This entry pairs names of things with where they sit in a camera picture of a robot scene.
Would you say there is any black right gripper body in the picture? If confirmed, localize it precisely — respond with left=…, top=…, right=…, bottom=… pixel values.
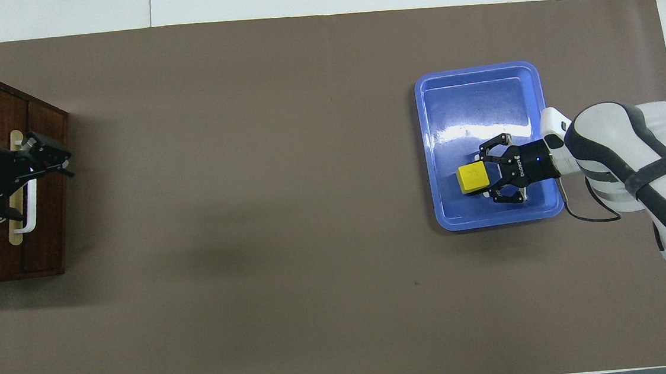
left=501, top=138, right=562, bottom=189

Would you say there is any wooden drawer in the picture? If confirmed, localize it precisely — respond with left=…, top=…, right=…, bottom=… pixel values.
left=0, top=77, right=82, bottom=279

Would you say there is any blue plastic tray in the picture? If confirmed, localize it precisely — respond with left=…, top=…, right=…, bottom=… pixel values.
left=413, top=59, right=567, bottom=234

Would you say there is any yellow cube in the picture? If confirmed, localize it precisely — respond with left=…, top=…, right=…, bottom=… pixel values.
left=456, top=161, right=492, bottom=197

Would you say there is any black right arm wrist cable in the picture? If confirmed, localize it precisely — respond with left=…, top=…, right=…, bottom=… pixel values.
left=558, top=177, right=622, bottom=226

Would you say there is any white drawer handle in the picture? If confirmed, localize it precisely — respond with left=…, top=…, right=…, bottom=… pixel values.
left=7, top=139, right=43, bottom=235

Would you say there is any brown table mat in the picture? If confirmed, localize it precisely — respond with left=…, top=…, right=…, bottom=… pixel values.
left=0, top=0, right=666, bottom=374

